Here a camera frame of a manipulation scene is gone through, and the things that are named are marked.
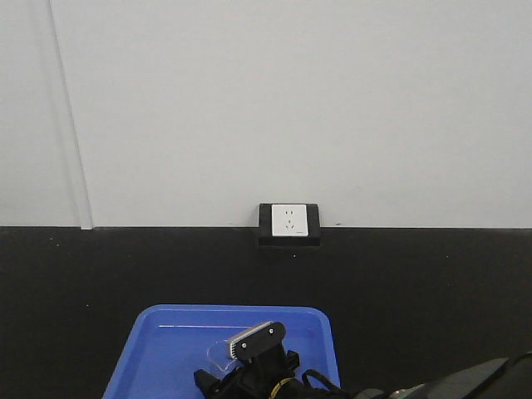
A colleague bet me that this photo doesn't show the white power outlet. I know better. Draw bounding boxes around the white power outlet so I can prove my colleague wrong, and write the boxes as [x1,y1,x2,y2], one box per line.
[271,204,308,237]

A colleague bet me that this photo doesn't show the black cable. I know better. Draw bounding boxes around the black cable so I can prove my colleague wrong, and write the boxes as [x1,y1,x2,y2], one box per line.
[300,368,348,396]

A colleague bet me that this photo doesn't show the clear glass beaker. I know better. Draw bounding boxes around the clear glass beaker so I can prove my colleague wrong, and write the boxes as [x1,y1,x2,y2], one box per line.
[206,340,238,376]

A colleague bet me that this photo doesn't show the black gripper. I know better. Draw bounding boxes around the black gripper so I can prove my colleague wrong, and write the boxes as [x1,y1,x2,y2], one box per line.
[194,346,300,398]

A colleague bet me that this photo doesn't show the black outlet housing box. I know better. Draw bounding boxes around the black outlet housing box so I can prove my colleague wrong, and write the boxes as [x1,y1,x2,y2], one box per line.
[258,204,321,247]

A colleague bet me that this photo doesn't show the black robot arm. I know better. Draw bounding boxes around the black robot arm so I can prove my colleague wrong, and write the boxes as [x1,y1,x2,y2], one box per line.
[194,351,531,398]

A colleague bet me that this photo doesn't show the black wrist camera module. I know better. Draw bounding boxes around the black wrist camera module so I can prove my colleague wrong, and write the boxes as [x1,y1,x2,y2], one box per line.
[227,321,286,361]

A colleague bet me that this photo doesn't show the blue plastic tray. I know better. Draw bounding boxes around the blue plastic tray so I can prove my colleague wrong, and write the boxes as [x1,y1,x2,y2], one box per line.
[103,304,340,398]

